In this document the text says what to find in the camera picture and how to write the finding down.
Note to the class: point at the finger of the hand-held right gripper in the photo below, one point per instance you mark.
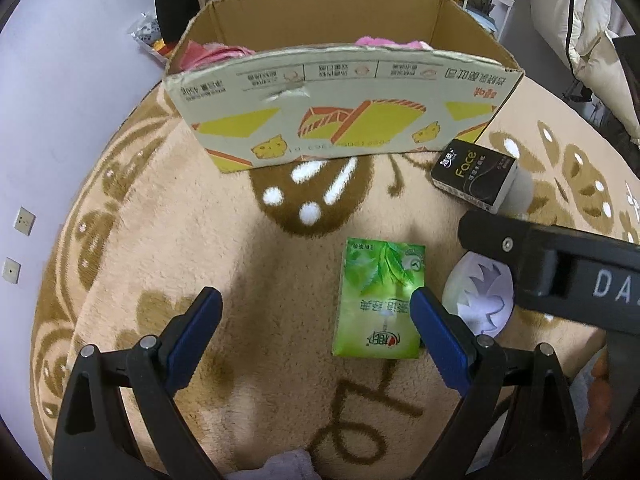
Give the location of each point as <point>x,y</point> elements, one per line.
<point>500,240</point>

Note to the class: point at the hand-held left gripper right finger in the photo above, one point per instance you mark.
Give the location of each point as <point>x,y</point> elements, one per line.
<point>440,345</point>

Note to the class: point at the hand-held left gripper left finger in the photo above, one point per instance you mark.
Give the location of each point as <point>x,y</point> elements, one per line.
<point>195,345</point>

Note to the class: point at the white round soft toy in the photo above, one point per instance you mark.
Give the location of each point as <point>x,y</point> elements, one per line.
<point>480,305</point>

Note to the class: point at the green tissue pack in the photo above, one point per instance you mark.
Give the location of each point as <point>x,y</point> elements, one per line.
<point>375,300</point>

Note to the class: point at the printed cardboard box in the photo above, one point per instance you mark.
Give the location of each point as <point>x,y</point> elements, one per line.
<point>350,85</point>

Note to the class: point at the pink plush toy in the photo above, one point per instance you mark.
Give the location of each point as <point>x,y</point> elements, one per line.
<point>395,42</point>

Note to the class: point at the black tissue pack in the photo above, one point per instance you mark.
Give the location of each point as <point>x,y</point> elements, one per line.
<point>475,175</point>

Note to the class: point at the orange printed cloth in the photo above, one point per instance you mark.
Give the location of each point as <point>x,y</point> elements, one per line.
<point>597,410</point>

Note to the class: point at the pale fluffy cloth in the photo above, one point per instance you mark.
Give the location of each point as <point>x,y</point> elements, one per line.
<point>280,465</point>

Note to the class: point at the white trolley cart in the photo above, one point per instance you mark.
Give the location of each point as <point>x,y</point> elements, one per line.
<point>502,5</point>

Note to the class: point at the white duvet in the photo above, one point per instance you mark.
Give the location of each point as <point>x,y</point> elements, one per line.
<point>590,20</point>

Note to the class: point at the black coat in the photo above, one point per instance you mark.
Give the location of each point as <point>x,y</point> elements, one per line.
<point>170,0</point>

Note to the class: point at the white wall socket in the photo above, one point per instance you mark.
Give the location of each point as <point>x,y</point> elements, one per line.
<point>11,271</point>
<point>25,220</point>

